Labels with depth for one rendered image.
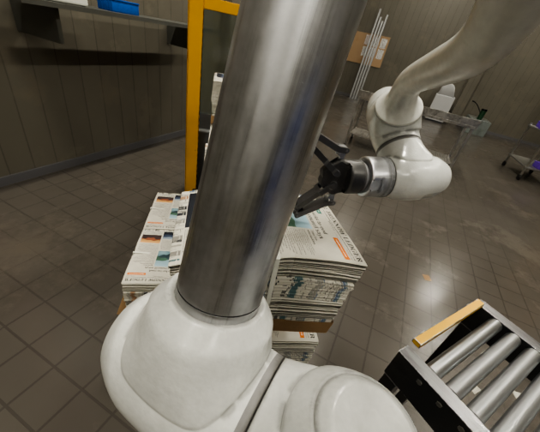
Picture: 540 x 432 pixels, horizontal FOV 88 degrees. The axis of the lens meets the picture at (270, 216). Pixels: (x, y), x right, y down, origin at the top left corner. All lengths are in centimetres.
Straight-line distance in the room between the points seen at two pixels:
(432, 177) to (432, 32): 1169
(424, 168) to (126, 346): 62
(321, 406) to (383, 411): 6
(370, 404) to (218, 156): 27
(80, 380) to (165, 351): 150
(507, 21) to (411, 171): 33
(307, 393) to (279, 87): 28
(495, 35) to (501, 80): 1208
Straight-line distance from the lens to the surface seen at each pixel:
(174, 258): 55
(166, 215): 167
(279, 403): 35
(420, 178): 68
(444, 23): 1236
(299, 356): 97
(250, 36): 25
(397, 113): 70
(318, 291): 64
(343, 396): 32
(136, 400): 39
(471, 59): 45
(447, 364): 112
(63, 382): 183
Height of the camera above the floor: 155
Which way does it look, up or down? 33 degrees down
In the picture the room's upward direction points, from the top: 12 degrees clockwise
